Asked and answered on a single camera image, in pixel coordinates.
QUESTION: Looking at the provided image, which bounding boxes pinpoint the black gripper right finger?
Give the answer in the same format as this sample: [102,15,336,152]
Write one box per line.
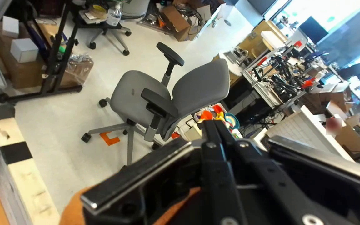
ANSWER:
[213,120,360,225]

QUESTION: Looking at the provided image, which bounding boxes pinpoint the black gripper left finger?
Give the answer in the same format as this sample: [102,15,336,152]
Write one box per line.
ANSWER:
[80,120,235,225]

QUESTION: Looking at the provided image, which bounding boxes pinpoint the white ribbed panel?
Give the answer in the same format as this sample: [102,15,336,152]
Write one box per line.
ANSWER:
[266,105,353,161]

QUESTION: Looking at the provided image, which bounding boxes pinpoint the grey office chair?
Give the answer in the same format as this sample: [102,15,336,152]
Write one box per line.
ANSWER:
[80,41,232,166]

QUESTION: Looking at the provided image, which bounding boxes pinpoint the clear plastic bag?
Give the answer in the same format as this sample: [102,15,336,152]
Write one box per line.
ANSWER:
[60,53,95,88]

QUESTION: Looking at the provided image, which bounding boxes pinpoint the black chair base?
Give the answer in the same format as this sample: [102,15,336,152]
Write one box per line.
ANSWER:
[87,22,132,56]

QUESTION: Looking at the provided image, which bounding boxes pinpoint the black metal stand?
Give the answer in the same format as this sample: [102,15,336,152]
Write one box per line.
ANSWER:
[0,0,83,103]

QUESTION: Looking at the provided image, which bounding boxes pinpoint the open cardboard box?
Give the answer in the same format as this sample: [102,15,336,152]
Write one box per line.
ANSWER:
[0,23,47,90]

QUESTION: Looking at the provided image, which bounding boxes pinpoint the brown cardboard box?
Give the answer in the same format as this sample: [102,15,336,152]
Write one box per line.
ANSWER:
[160,3,206,42]

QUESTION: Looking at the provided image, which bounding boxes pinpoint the white cardboard box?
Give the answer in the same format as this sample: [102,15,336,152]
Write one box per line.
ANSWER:
[8,37,40,63]
[1,15,21,38]

